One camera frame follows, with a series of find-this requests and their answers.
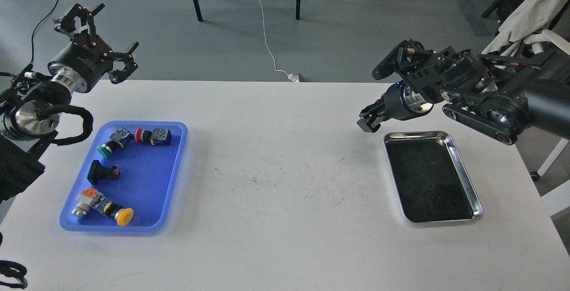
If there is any white floor cable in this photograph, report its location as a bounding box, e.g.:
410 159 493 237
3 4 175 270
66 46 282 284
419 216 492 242
216 0 303 82

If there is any white power adapter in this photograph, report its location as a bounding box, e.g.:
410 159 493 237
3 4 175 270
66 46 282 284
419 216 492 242
288 73 308 82

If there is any silver metal tray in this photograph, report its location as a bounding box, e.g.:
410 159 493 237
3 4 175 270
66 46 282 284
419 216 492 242
383 130 484 225

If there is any black push button switch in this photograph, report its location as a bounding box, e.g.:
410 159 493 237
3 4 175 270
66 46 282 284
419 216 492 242
87 160 122 186

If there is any white chair frame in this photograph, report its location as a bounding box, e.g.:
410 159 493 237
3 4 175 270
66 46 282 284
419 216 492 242
529 29 570 182

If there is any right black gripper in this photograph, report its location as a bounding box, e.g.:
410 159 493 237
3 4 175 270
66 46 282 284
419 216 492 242
357 84 434 133

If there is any yellow push button switch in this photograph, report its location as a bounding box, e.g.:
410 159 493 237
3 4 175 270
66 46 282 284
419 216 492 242
102 202 134 226

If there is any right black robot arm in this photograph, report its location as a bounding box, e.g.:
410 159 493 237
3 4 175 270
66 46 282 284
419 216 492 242
358 40 570 145

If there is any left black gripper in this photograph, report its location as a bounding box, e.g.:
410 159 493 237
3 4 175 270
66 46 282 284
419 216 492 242
48 3 140 93

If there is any black floor cable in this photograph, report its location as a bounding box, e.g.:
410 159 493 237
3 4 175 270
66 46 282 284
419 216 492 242
9 0 107 78

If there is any blue plastic tray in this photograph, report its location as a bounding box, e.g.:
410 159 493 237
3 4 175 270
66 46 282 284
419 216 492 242
59 121 187 234

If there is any green push button switch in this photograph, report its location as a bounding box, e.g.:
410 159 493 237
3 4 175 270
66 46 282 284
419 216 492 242
97 127 134 159

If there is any red push button switch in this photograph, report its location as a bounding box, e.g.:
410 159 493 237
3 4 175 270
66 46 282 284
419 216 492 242
134 128 172 146

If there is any beige cloth on chair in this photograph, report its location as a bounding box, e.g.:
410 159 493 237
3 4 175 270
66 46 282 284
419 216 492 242
481 0 568 54

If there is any grey orange switch module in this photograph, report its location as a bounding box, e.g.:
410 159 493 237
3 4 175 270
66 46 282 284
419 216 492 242
71 187 104 219

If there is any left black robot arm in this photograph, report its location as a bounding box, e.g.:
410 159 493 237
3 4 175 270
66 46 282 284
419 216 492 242
0 4 138 201

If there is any black cable loop left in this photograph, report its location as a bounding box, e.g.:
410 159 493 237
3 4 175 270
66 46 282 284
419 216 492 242
0 233 28 289

